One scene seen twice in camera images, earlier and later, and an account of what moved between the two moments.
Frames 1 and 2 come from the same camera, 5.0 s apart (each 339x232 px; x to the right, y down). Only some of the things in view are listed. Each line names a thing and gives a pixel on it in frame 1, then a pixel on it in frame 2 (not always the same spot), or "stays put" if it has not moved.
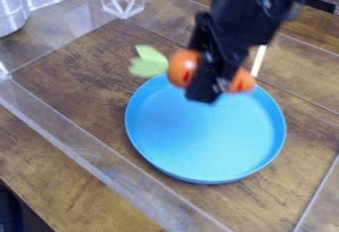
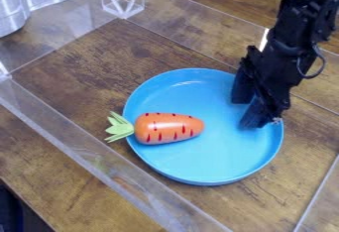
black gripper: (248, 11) → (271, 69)
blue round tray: (209, 143) stays put
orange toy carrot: (181, 67) → (153, 128)
